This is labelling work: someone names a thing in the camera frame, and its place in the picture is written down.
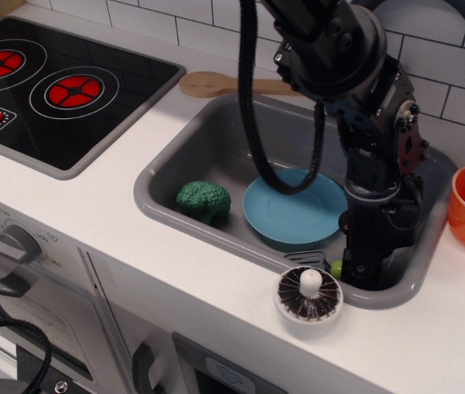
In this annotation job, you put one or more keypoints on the grey oven knob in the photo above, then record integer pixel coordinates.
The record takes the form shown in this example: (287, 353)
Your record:
(18, 246)

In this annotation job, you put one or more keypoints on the green handled grey spatula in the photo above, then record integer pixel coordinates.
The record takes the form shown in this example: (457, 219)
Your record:
(317, 258)

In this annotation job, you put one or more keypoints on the green toy broccoli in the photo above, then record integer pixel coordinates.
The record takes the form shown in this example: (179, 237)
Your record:
(204, 201)

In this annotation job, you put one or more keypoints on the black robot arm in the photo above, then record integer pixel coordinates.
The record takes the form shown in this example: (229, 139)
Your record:
(335, 53)

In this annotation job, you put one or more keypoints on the toy mushroom slice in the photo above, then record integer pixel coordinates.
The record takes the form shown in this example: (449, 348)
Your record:
(308, 300)

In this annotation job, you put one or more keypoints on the grey sink basin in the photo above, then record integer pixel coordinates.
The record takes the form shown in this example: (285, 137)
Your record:
(213, 147)

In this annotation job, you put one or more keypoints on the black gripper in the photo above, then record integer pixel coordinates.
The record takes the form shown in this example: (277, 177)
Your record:
(376, 225)

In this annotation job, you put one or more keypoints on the wooden spoon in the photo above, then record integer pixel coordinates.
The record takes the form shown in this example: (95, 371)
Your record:
(208, 84)

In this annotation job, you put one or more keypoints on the black toy stove top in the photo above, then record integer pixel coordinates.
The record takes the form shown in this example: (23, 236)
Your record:
(64, 99)

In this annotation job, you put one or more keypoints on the blue plate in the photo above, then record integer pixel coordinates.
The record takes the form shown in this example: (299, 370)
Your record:
(295, 222)

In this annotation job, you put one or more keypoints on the grey cabinet handle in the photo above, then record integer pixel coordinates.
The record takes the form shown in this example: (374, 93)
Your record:
(142, 361)

